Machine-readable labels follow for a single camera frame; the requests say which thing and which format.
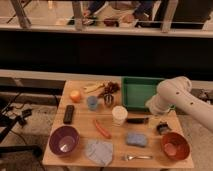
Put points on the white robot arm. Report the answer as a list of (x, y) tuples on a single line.
[(176, 91)]

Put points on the brown dried plant bunch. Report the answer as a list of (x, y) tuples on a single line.
[(110, 88)]

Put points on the small blue cup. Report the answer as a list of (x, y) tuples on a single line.
[(92, 102)]

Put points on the green plastic tray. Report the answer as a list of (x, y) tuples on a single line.
[(136, 91)]

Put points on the white paper cup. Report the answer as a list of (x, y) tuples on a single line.
[(119, 114)]

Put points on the orange fruit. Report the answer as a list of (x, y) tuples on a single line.
[(75, 96)]

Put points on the black remote control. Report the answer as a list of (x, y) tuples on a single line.
[(68, 114)]

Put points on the orange carrot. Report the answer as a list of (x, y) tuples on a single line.
[(102, 131)]

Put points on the blue sponge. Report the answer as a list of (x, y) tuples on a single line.
[(136, 139)]

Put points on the grey blue folded cloth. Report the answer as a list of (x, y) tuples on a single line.
[(100, 152)]

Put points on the purple bowl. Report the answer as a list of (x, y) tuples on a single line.
[(64, 140)]

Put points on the silver fork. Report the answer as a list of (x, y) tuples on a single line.
[(129, 157)]

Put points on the person in background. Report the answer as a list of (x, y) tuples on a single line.
[(117, 13)]

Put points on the orange red bowl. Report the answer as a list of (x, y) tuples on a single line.
[(175, 146)]

